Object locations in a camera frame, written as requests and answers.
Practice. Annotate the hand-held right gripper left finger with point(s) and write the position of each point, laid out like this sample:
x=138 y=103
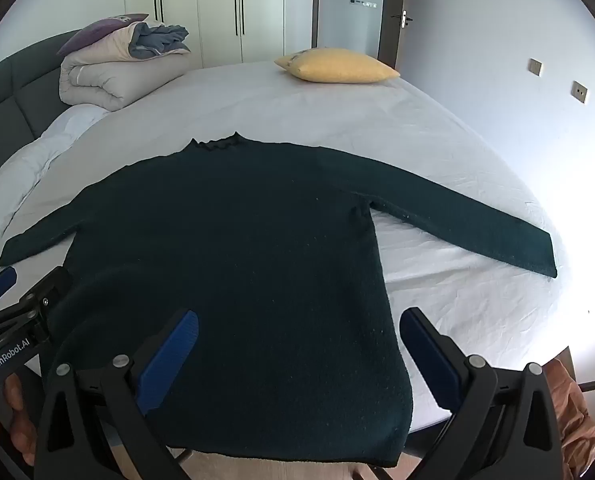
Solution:
x=170 y=355

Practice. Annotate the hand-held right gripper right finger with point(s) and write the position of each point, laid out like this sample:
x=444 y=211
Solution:
x=430 y=360

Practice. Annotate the dark green sweater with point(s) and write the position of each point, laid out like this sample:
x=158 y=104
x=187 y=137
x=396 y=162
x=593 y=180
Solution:
x=227 y=240

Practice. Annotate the person's left hand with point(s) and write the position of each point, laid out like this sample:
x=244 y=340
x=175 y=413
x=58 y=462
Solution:
x=22 y=420

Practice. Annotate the white pillow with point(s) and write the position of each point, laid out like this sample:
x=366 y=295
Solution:
x=77 y=120
x=17 y=185

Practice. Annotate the brown cloth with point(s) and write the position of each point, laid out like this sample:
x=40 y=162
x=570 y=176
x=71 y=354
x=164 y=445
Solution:
x=575 y=410

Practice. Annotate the dark green headboard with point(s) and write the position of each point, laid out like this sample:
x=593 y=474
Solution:
x=7 y=90

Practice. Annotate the folded beige duvet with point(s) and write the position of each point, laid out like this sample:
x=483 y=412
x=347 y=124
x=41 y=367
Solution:
x=107 y=77

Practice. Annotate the purple pillow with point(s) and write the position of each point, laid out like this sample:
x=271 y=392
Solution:
x=97 y=32

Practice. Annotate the bed with white sheet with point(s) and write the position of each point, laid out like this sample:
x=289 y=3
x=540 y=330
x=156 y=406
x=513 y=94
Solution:
x=327 y=115

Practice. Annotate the blue grey blanket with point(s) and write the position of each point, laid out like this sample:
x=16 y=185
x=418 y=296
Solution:
x=157 y=40

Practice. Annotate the yellow pillow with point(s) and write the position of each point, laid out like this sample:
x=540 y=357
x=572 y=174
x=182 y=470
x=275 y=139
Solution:
x=337 y=66

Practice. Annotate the white wardrobe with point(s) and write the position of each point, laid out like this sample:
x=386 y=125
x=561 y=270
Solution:
x=202 y=10

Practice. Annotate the brass wall socket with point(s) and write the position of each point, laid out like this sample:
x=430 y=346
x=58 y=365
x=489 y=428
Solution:
x=535 y=67
x=579 y=93

